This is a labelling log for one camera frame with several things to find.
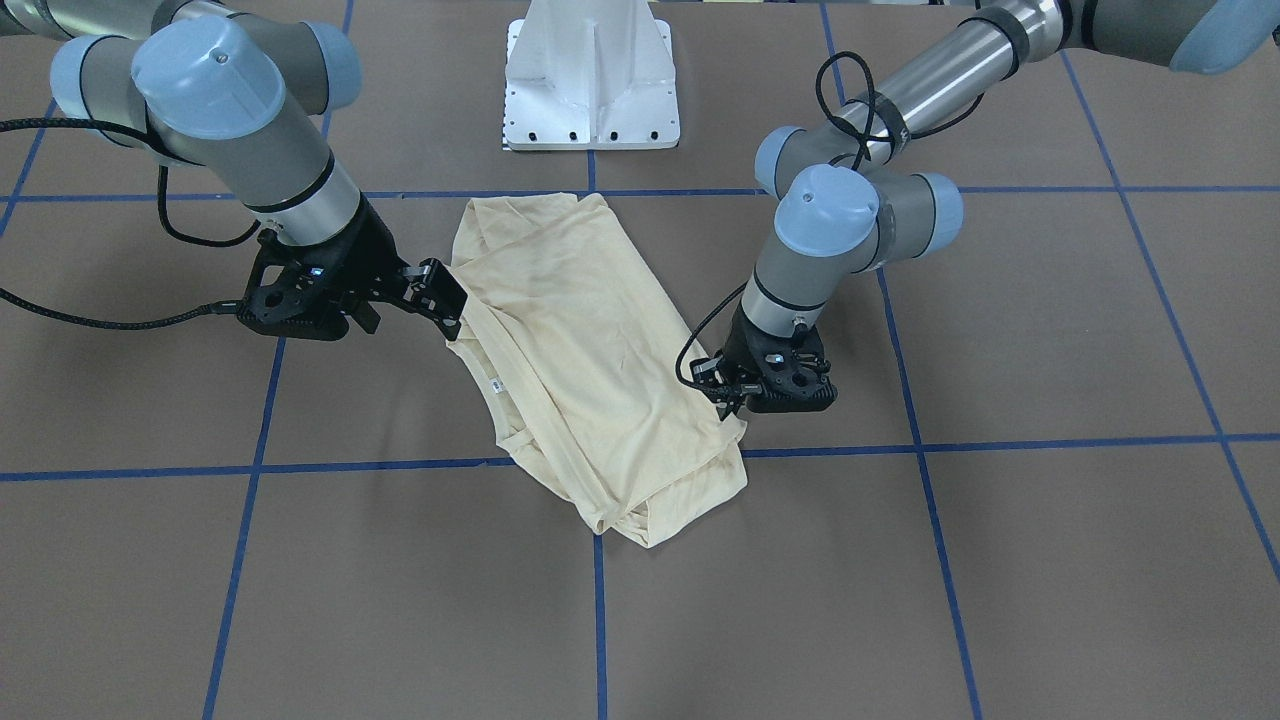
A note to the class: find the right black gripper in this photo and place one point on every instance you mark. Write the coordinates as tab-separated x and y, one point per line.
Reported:
371	256

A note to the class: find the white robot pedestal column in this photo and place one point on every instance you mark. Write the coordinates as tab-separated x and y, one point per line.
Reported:
590	75

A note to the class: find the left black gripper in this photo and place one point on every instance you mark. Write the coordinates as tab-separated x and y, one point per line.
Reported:
741	347

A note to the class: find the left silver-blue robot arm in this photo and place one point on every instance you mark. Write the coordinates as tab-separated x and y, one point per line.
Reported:
840	210

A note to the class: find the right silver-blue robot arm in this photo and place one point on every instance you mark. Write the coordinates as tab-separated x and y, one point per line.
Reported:
199	84

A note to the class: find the cream long-sleeve printed shirt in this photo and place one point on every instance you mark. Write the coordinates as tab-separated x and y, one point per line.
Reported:
573	342

